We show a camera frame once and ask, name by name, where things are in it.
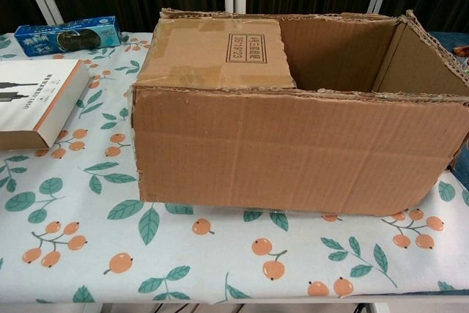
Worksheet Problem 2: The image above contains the large brown cardboard box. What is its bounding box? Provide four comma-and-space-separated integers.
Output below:
130, 9, 469, 217

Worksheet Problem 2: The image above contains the leaf and fruit print tablecloth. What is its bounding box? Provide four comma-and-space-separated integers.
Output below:
0, 30, 469, 305

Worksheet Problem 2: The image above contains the blue cookie box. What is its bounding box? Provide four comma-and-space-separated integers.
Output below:
14, 15, 121, 58

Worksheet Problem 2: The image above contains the green orange snack packet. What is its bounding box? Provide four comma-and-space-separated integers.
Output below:
454, 45, 469, 72

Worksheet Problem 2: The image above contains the white cable product box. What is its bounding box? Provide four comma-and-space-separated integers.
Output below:
0, 59, 91, 151

